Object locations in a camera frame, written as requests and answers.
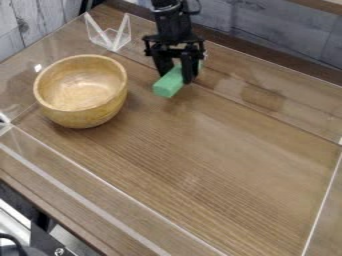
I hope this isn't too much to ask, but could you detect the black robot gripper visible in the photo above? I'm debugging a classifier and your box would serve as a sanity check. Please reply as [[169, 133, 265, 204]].
[[143, 0, 206, 84]]

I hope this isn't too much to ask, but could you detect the black metal bracket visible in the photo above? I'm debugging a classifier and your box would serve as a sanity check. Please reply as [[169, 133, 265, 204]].
[[29, 223, 78, 256]]

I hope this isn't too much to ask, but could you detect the clear acrylic corner bracket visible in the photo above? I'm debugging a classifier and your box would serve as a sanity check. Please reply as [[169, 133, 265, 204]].
[[85, 12, 133, 52]]

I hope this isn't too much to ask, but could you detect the clear acrylic barrier wall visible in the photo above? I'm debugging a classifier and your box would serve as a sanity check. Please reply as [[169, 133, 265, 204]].
[[0, 19, 342, 256]]

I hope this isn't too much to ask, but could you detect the wooden bowl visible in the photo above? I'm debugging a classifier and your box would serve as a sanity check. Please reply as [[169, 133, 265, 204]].
[[34, 54, 129, 129]]

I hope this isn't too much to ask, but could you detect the green rectangular block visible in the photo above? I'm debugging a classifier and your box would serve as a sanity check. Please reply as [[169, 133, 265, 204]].
[[153, 64, 186, 98]]

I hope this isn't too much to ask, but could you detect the black cable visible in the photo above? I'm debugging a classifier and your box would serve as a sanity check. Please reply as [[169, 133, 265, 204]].
[[0, 233, 30, 256]]

